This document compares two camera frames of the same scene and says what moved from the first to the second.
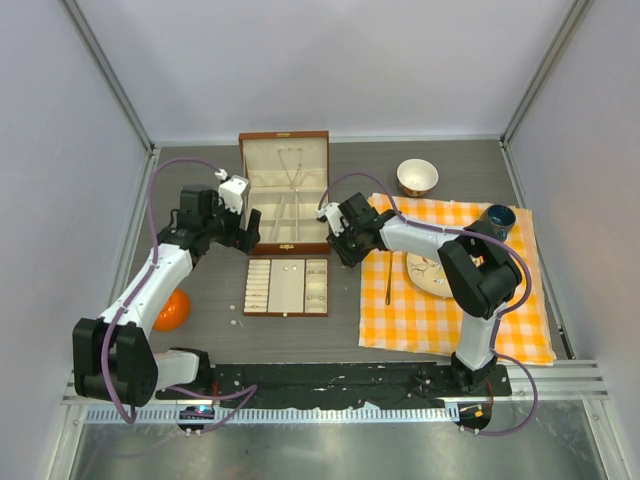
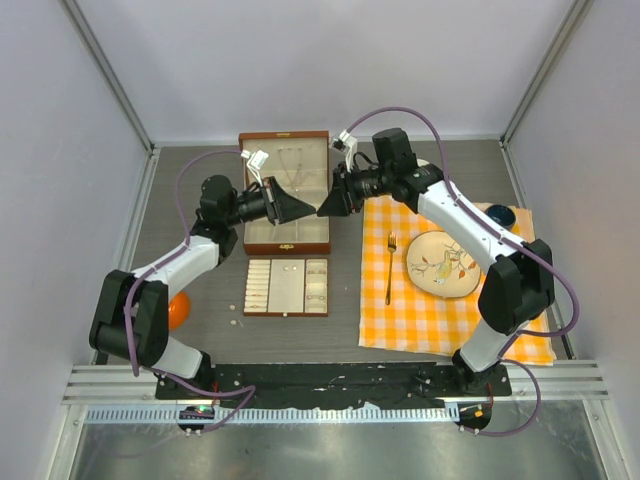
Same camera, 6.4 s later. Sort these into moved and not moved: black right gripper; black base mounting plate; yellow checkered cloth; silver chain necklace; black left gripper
Moved: black left gripper; black right gripper
Not moved: black base mounting plate; yellow checkered cloth; silver chain necklace
